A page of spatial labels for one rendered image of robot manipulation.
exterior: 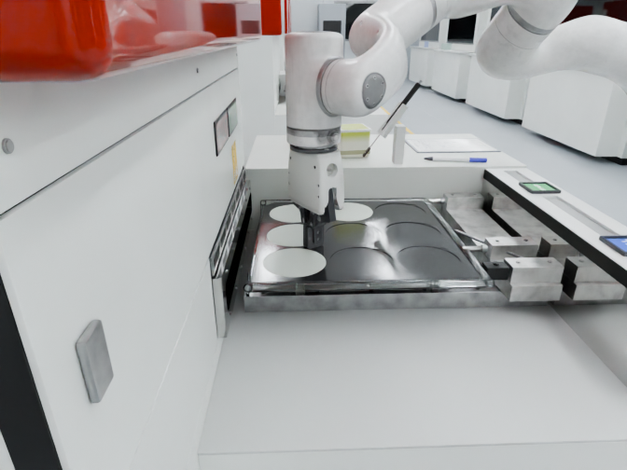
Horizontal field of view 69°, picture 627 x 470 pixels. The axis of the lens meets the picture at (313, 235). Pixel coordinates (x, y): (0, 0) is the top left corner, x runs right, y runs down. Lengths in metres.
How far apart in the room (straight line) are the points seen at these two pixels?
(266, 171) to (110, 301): 0.75
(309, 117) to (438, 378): 0.40
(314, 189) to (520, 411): 0.40
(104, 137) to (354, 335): 0.50
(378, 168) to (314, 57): 0.42
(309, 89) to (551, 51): 0.53
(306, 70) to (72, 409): 0.52
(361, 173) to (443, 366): 0.50
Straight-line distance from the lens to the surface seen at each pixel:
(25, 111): 0.23
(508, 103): 7.37
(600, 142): 5.48
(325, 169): 0.69
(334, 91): 0.63
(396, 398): 0.61
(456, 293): 0.78
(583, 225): 0.83
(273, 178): 1.01
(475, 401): 0.63
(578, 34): 1.04
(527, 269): 0.77
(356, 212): 0.94
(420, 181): 1.05
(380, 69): 0.65
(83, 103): 0.28
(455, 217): 1.00
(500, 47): 0.98
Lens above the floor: 1.24
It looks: 24 degrees down
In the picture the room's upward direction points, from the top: straight up
